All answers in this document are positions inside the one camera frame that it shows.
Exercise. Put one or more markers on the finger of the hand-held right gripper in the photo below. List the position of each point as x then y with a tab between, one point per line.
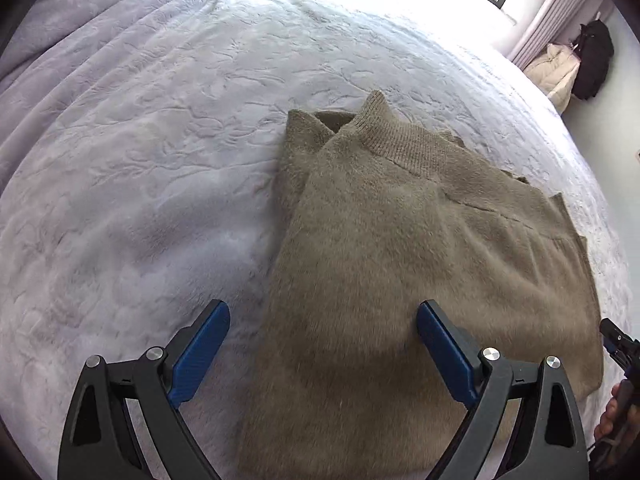
617	340

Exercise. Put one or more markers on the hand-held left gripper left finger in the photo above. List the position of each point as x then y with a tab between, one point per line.
197	355

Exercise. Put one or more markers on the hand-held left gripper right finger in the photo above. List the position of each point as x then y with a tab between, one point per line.
445	355

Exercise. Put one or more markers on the brown fuzzy sweater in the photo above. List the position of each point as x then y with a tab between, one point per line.
400	260

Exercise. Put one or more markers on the person's right hand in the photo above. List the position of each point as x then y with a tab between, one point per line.
607	417

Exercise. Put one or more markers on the lavender embossed bedspread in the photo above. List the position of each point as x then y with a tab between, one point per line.
150	185

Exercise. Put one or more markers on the beige padded jacket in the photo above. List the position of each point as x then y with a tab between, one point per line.
555	72

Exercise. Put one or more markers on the black hanging coat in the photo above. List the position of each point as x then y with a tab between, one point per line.
595	60

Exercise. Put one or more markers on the pale pleated curtain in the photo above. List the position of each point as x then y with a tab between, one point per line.
550	20

